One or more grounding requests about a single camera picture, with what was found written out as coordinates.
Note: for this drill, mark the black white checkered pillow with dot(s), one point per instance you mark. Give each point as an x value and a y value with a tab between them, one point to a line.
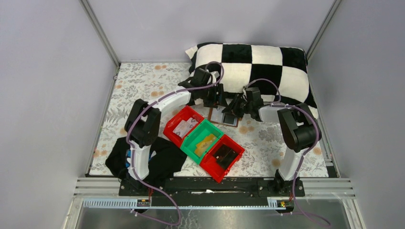
280	73

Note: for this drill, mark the black cloth with blue print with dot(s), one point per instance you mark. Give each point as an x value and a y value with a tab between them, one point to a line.
165	160

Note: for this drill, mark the white VIP card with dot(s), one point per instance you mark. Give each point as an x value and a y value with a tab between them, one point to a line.
184	127

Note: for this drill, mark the brown leather card holder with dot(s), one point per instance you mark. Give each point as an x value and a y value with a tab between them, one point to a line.
216	116

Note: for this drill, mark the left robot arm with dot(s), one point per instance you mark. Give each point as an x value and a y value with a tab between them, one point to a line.
143	123

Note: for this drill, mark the red bin with white cards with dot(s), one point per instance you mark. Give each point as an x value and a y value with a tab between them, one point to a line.
183	114

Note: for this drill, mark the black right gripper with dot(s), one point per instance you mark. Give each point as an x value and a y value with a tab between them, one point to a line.
239	103

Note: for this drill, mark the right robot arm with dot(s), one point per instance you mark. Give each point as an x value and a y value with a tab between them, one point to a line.
299	129

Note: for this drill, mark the green plastic bin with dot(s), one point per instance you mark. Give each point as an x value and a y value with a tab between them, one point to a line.
196	136

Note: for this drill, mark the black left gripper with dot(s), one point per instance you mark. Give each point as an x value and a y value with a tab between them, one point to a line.
214	99

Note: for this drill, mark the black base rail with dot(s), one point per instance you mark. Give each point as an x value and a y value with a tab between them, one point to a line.
257	186

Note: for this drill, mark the red bin with black cards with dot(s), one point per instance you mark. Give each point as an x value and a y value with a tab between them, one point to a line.
209	165

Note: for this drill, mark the yellow card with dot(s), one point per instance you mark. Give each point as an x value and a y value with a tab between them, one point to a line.
202	146

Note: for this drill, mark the black card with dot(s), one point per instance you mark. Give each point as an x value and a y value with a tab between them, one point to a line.
224	156
230	120

